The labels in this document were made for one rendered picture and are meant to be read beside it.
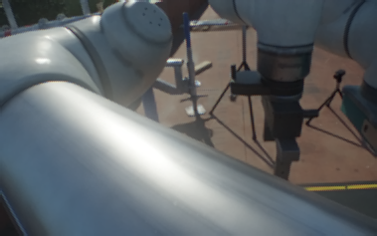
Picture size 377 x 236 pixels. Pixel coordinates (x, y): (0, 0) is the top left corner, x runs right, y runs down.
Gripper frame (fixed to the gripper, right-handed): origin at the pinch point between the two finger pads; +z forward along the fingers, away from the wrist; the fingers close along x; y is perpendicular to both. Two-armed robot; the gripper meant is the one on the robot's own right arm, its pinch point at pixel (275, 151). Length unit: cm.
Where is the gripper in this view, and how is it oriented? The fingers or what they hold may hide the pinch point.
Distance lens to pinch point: 52.3
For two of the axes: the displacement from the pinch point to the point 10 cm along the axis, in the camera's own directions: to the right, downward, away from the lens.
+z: 1.0, 8.5, 5.1
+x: 1.1, -5.2, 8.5
